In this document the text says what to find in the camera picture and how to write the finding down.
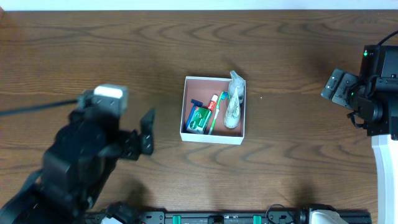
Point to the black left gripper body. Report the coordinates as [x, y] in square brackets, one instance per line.
[134, 144]

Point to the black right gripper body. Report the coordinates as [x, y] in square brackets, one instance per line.
[339, 88]

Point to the green white soap bar pack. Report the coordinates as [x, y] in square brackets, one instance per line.
[199, 120]

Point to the blue disposable razor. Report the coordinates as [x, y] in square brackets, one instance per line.
[195, 104]

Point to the red teal toothpaste tube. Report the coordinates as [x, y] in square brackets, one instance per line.
[213, 102]

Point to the white patterned cream tube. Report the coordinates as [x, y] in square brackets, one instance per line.
[232, 115]

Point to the green white toothbrush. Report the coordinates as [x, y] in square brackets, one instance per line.
[223, 95]

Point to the clear pump bottle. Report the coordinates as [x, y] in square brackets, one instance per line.
[237, 83]

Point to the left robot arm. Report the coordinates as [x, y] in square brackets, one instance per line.
[77, 166]

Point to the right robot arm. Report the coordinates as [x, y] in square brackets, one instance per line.
[372, 96]

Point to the white square cardboard box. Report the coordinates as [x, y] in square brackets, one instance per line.
[202, 89]

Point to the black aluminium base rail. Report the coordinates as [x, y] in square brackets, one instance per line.
[119, 213]

